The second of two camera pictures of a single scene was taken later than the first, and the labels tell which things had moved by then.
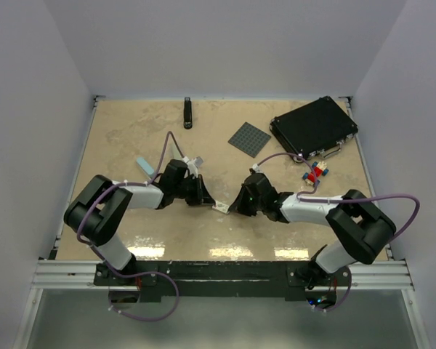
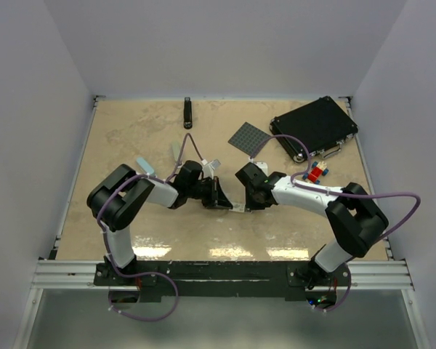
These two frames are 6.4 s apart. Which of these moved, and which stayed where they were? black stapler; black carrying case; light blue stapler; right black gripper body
Moved: right black gripper body
Stayed: black stapler; light blue stapler; black carrying case
